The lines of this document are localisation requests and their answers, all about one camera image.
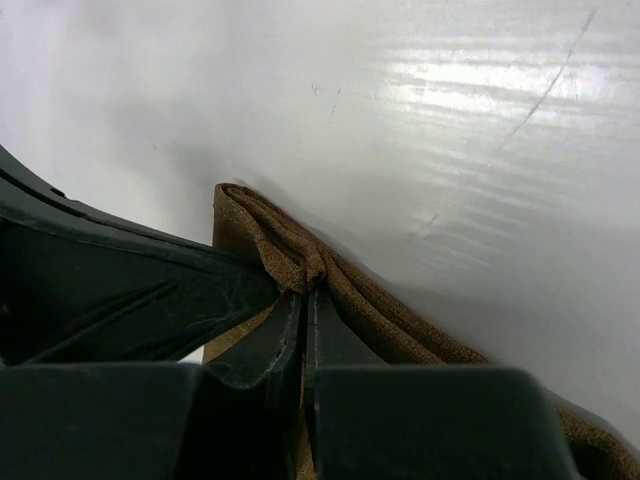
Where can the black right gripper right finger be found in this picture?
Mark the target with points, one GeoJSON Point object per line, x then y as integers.
{"type": "Point", "coordinates": [372, 420]}

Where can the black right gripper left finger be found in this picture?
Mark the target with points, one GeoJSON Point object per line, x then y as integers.
{"type": "Point", "coordinates": [234, 418]}

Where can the brown cloth napkin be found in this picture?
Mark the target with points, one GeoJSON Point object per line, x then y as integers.
{"type": "Point", "coordinates": [249, 225]}

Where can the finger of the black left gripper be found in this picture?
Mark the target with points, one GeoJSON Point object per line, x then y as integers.
{"type": "Point", "coordinates": [81, 285]}

